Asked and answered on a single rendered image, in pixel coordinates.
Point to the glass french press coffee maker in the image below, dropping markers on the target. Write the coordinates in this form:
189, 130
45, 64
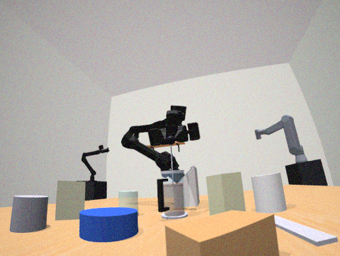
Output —
170, 191

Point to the white flat bar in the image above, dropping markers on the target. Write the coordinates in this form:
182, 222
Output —
315, 237

